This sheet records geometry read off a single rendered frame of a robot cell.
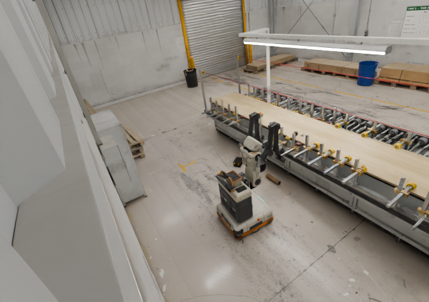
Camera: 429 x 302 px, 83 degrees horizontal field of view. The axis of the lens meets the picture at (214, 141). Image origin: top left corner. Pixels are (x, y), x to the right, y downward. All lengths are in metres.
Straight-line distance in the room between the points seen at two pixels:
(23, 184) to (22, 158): 0.02
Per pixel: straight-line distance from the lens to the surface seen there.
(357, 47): 3.38
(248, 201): 3.41
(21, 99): 0.19
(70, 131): 0.28
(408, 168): 3.92
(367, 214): 4.16
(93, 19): 10.31
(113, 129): 4.13
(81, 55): 10.27
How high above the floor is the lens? 3.01
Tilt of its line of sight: 30 degrees down
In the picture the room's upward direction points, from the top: 9 degrees counter-clockwise
